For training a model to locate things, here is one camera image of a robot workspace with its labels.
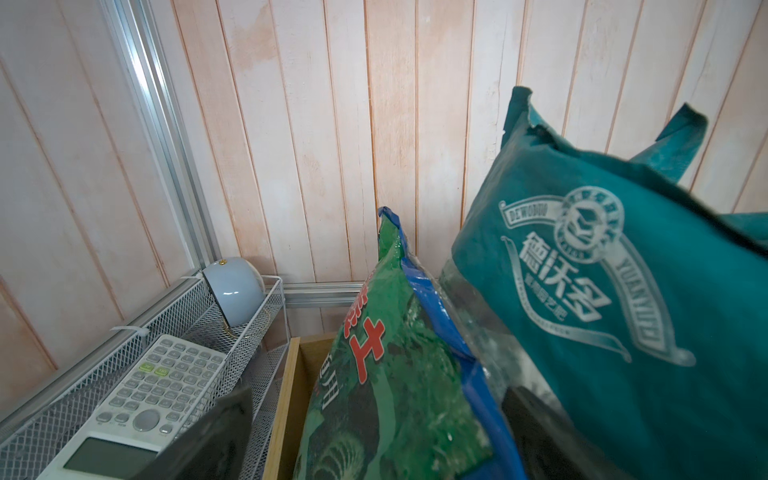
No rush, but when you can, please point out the wooden shelf unit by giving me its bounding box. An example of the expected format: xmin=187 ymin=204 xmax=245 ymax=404
xmin=262 ymin=333 xmax=336 ymax=479

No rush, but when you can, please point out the teal orange fertilizer bag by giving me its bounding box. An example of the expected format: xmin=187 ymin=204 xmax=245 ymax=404
xmin=439 ymin=87 xmax=767 ymax=479
xmin=630 ymin=104 xmax=767 ymax=251

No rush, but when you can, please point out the white wire wall rack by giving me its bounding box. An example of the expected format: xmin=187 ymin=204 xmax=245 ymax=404
xmin=1 ymin=276 xmax=287 ymax=479

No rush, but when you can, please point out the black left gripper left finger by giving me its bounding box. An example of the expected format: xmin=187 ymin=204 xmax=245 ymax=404
xmin=134 ymin=387 xmax=253 ymax=480

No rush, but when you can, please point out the white calculator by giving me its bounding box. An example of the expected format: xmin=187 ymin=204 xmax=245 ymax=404
xmin=39 ymin=334 xmax=226 ymax=479

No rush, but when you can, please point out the grey blue bowl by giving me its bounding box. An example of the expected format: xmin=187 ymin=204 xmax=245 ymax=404
xmin=202 ymin=257 xmax=265 ymax=328

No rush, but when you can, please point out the green blue soil bag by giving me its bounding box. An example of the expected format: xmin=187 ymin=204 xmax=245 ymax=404
xmin=293 ymin=207 xmax=525 ymax=479

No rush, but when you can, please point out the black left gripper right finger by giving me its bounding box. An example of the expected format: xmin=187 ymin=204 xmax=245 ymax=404
xmin=501 ymin=387 xmax=631 ymax=479

